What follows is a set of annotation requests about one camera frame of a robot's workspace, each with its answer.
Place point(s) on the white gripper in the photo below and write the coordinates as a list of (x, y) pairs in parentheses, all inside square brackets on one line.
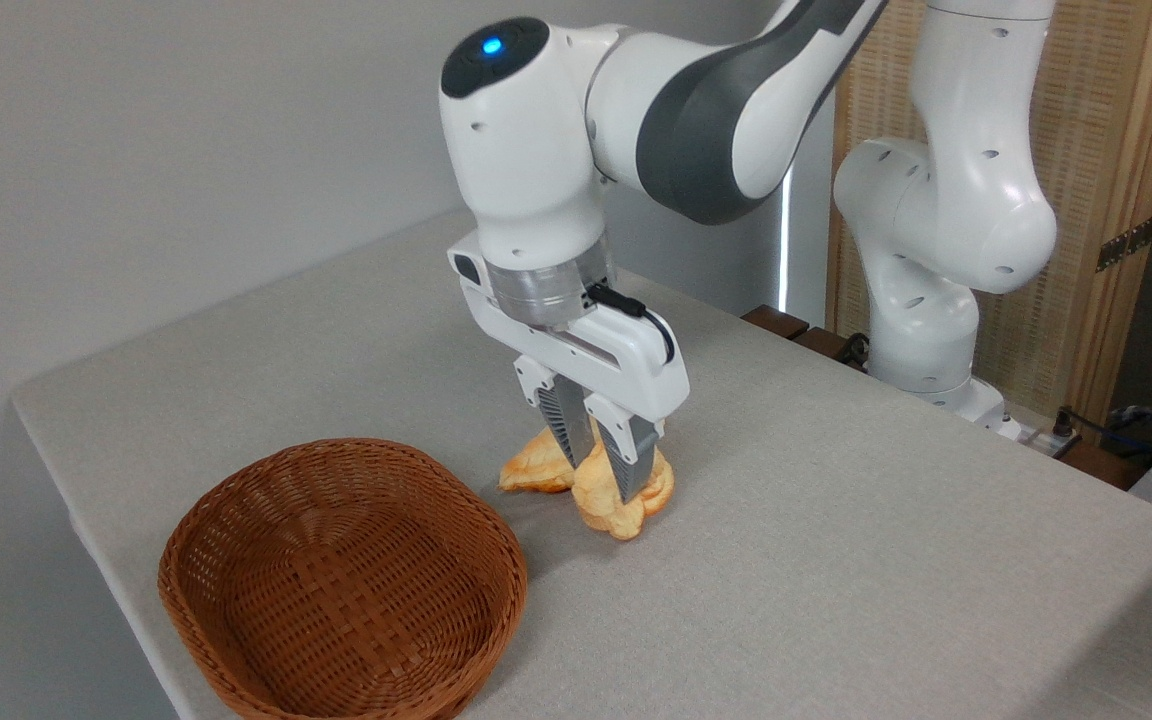
[(626, 370)]

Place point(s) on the round bread bun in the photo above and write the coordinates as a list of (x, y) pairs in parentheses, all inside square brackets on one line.
[(596, 500)]

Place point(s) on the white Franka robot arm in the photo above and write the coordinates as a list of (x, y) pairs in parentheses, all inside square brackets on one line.
[(526, 150)]

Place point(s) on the long flat bread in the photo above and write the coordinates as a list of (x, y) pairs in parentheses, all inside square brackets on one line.
[(536, 470)]

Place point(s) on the dark brown wooden slat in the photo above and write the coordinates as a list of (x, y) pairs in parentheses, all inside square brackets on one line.
[(774, 321), (824, 343), (1101, 464)]

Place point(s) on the brown wicker basket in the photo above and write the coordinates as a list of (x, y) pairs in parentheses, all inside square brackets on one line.
[(336, 600)]

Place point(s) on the black power plug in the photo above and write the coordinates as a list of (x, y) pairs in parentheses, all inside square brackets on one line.
[(1064, 424)]

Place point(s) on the dark metal hinge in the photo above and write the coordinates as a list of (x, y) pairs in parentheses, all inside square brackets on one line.
[(1126, 243)]

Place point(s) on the wooden rattan screen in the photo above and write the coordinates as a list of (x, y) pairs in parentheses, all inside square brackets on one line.
[(1086, 120)]

